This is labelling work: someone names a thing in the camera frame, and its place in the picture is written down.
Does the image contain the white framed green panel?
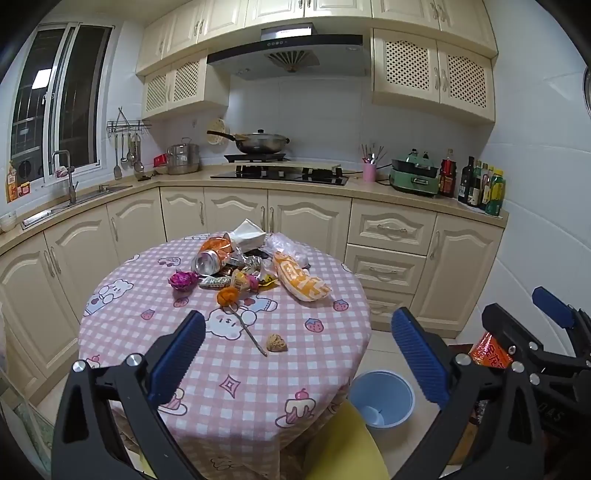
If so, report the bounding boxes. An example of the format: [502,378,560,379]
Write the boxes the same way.
[9,397,54,476]

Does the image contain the cream base kitchen cabinets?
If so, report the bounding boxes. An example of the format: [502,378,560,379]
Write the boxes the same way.
[0,182,509,407]

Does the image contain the blue plastic bin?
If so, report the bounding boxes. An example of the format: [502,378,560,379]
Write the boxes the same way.
[349,369,415,430]

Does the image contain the red yellow packet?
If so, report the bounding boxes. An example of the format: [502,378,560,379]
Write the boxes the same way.
[6,161,32,203]

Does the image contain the steel kitchen faucet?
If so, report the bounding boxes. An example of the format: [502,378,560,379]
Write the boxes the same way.
[51,150,79,206]

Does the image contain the orange white snack bag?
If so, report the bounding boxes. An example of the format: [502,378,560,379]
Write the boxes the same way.
[272,250,333,303]

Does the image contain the cream lattice door cabinet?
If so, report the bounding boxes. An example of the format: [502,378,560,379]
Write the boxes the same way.
[142,55,230,121]
[372,28,497,123]

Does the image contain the stainless steel pot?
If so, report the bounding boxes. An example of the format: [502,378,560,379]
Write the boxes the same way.
[166,137,201,175]

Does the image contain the wall utensil rack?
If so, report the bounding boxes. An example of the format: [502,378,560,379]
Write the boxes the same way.
[107,107,152,139]

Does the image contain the row of condiment bottles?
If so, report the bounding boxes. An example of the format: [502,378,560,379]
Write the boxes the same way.
[438,148,506,217]

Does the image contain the orange red snack packet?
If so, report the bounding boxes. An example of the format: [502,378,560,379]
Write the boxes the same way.
[468,330,515,370]

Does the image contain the beige kitchen countertop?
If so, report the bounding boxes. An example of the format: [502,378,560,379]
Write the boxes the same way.
[0,171,509,254]

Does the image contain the green yellow snack wrapper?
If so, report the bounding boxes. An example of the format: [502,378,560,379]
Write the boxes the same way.
[198,275,234,291]

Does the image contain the stainless steel sink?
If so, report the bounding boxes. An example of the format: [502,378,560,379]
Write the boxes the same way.
[21,184,134,230]

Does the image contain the black range hood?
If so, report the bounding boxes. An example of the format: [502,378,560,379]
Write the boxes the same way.
[206,23,370,80]

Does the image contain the pink checked tablecloth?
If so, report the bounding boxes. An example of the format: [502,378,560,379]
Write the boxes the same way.
[78,234,372,462]

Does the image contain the steel wok with lid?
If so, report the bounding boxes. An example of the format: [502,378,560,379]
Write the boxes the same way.
[206,129,291,155]

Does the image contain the white tissue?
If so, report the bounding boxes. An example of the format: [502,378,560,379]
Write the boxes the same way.
[229,219,267,254]

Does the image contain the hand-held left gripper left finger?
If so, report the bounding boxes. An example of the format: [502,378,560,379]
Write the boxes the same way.
[52,310,208,480]

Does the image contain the purple foil candy wrapper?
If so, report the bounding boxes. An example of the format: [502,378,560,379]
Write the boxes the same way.
[169,271,199,292]

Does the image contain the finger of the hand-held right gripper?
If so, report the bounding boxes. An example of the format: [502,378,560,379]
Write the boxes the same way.
[532,286,591,358]
[481,303,561,386]

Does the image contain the green electric cooker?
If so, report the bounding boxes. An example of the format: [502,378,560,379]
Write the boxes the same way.
[389,148,440,198]

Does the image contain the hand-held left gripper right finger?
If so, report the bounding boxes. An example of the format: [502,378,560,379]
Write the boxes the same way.
[392,307,546,480]

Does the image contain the orange flower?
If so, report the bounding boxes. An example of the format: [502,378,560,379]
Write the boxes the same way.
[217,287,269,357]

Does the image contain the crushed orange soda can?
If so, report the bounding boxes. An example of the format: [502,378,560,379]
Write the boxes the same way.
[191,234,237,278]

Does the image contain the clear plastic bag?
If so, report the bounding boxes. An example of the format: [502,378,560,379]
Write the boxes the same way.
[265,232,311,268]

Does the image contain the cream upper cabinet row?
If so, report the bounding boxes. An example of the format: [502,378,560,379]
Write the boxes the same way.
[136,0,499,77]

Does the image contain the black gas stove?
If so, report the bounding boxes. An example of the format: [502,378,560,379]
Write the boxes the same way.
[210,152,350,186]

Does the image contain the sliding kitchen window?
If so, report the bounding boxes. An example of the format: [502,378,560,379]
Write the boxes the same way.
[9,23,116,181]

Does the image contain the yellow stool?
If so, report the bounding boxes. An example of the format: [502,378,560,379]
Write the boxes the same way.
[302,399,391,480]

